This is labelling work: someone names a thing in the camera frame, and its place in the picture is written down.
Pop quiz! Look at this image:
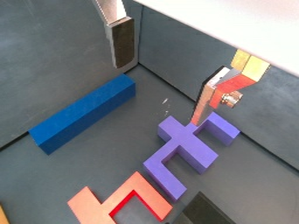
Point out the blue rectangular block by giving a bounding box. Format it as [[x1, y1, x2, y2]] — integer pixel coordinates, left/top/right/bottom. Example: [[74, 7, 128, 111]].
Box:
[[29, 74, 136, 155]]

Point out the red zigzag block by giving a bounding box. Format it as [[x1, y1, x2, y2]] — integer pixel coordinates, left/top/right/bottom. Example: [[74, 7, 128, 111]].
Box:
[[68, 171, 173, 224]]

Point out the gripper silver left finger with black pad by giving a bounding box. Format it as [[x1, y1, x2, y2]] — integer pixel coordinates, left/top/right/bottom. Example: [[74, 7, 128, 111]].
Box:
[[92, 0, 135, 68]]

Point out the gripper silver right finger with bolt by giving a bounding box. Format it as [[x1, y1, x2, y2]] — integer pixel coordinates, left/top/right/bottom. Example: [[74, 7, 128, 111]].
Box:
[[191, 49, 269, 125]]

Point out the yellow board with cutouts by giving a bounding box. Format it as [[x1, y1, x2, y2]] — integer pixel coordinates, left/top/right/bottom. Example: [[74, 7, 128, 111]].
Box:
[[0, 206, 9, 224]]

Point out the purple zigzag block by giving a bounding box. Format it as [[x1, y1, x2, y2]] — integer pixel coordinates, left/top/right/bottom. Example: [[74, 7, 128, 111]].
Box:
[[144, 113, 239, 201]]

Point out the black block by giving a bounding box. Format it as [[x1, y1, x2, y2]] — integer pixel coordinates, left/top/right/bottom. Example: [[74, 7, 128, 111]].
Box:
[[172, 192, 236, 224]]

